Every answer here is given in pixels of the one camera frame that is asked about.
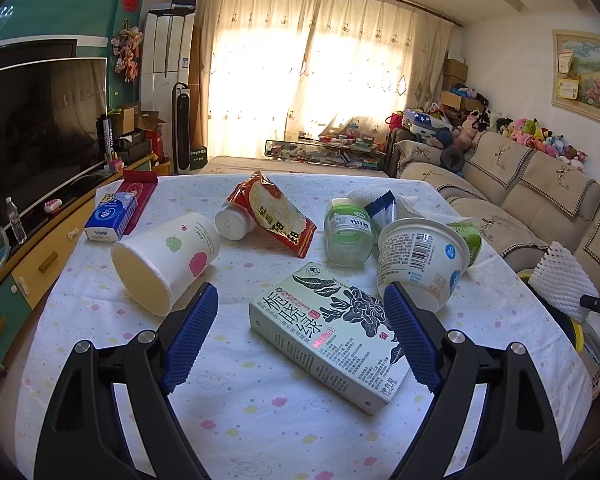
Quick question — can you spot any stack of cardboard boxes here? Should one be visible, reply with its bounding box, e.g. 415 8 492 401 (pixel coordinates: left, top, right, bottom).
440 57 483 116

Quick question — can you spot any blue sachet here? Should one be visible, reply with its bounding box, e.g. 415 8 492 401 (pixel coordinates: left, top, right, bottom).
364 191 397 233

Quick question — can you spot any flower-print white tablecloth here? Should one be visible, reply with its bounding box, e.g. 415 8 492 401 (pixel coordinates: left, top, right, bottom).
15 174 593 480

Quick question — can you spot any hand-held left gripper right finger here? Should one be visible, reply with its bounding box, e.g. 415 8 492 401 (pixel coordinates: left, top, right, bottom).
382 282 566 480

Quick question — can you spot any red flat packet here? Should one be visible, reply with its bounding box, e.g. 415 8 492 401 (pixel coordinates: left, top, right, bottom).
115 170 159 238

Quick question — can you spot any open cardboard box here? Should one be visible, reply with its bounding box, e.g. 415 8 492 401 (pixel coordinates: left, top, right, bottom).
115 102 168 133

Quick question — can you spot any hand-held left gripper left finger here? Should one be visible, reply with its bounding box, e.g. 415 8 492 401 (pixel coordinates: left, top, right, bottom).
34 282 220 480

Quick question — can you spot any tall black box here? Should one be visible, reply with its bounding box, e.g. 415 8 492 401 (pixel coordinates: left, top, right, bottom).
96 115 114 161

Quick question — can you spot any red snack packet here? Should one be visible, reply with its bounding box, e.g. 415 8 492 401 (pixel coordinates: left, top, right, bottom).
226 171 317 259

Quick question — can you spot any row of plush toys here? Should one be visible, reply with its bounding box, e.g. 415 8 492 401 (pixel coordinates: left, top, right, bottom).
450 107 588 173

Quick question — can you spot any green and yellow TV cabinet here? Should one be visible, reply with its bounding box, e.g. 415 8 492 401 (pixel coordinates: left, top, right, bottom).
0 155 158 386

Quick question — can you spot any framed flower painting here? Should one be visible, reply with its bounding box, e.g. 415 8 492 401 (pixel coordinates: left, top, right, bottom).
551 29 600 126

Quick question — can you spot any small white foam net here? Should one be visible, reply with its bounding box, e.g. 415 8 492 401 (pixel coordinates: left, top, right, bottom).
347 185 388 207

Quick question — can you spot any hanging flower decoration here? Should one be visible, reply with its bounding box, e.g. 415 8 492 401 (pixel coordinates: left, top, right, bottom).
111 19 146 83

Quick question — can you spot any green tea drink carton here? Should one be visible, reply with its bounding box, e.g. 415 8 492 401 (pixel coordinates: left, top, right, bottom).
249 261 412 416

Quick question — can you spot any large white foam net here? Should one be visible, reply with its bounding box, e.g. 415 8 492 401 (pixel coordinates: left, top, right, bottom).
530 241 600 321

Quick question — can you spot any small white plastic bottle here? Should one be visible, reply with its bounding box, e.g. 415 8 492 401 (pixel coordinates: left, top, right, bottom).
215 203 255 241

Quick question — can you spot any green-label plastic bottle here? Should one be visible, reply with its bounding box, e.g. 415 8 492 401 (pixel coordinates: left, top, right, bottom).
324 197 373 267

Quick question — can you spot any white yogurt tub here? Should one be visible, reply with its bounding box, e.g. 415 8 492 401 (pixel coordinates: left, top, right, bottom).
377 218 471 315

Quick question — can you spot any black flat television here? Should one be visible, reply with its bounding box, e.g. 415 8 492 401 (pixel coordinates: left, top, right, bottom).
0 57 108 256

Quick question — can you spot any star-print blue bag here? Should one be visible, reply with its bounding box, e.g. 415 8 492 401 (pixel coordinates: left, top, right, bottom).
402 109 451 137

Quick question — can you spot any glass coffee table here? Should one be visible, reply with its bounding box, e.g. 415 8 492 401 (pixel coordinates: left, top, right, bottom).
264 135 388 171

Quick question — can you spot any white standing air conditioner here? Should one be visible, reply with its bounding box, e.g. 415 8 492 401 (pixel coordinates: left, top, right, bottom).
140 4 197 161

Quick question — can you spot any crumpled white paper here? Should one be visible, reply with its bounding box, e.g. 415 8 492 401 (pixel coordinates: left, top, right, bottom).
394 194 453 226

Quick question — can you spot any yellow-rim bin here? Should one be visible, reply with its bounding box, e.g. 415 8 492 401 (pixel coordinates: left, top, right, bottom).
517 269 600 376

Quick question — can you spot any beige sofa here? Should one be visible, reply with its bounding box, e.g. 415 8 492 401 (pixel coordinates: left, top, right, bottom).
395 130 600 311

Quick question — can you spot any leaf-print paper cup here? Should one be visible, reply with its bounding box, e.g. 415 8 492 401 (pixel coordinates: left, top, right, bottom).
111 212 222 317

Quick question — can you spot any dark grey round cushion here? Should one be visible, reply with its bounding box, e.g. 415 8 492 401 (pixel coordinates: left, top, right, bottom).
442 147 466 174

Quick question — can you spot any tower fan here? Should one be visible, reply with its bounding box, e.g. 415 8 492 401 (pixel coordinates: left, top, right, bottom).
171 81 208 175

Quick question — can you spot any floral floor mattress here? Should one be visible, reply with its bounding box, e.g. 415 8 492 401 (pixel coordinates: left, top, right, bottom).
200 155 396 178

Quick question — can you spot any cream embroidered curtain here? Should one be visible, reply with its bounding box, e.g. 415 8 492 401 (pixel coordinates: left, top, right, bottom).
192 0 456 161

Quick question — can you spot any clear water bottle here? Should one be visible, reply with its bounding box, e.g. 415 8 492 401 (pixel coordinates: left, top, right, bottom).
4 196 28 245

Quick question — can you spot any blue tissue packet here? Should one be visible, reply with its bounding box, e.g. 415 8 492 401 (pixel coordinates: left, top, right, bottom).
84 193 138 242

